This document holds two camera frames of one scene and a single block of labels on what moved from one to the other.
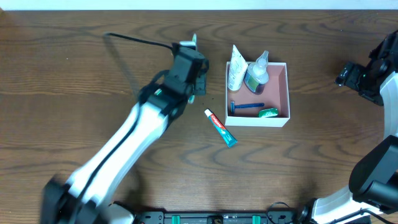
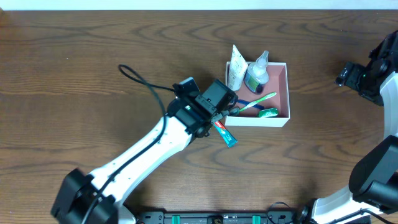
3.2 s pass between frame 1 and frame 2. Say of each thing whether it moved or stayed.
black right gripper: stayed
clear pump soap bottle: stayed
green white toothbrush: moved
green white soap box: stayed
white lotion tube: stayed
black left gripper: moved
